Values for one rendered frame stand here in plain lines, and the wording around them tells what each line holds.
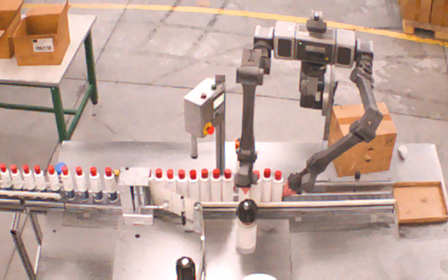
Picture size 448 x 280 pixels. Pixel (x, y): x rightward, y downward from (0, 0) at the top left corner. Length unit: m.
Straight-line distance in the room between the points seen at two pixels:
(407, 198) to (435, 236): 0.29
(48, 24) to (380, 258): 2.70
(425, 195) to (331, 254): 0.66
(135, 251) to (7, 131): 2.37
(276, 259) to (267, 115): 2.18
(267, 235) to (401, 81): 2.76
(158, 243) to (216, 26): 3.20
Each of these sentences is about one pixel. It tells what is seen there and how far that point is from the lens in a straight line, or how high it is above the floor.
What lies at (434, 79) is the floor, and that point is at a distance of 5.88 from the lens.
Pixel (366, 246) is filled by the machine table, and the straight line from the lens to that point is 3.36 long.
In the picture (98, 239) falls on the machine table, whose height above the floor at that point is 0.83.
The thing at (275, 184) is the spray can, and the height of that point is 1.03.
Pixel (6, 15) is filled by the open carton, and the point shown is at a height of 0.98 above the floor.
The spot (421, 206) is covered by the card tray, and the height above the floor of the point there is 0.83.
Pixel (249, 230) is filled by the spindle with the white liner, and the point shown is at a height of 1.05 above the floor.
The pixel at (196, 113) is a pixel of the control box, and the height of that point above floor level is 1.42.
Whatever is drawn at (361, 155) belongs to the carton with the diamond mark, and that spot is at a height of 0.99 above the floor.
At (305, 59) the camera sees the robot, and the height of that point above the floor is 1.40.
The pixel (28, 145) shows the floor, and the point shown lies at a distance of 5.18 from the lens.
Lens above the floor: 3.41
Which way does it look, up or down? 43 degrees down
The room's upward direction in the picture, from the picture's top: straight up
